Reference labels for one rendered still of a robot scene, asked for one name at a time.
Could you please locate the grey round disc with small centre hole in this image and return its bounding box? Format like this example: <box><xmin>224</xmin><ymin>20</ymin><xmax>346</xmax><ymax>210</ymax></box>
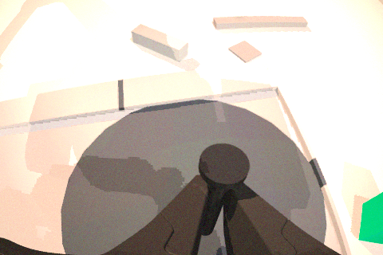
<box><xmin>61</xmin><ymin>100</ymin><xmax>326</xmax><ymax>255</ymax></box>

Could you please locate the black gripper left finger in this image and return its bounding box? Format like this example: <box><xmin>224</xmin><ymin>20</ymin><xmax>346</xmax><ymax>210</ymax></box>
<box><xmin>0</xmin><ymin>175</ymin><xmax>208</xmax><ymax>255</ymax></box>

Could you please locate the pinkish-beige rectangular block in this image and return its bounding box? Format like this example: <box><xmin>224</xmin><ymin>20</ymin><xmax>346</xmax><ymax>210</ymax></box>
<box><xmin>131</xmin><ymin>25</ymin><xmax>188</xmax><ymax>63</ymax></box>

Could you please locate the dark grey metal pin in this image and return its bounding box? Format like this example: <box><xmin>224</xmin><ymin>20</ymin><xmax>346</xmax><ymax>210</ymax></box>
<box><xmin>198</xmin><ymin>143</ymin><xmax>250</xmax><ymax>236</ymax></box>

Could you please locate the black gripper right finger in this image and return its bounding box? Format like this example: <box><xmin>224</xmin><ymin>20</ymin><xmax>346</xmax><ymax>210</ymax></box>
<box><xmin>223</xmin><ymin>184</ymin><xmax>341</xmax><ymax>255</ymax></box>

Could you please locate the green block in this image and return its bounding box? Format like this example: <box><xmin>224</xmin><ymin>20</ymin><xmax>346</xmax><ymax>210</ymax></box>
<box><xmin>358</xmin><ymin>192</ymin><xmax>383</xmax><ymax>245</ymax></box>

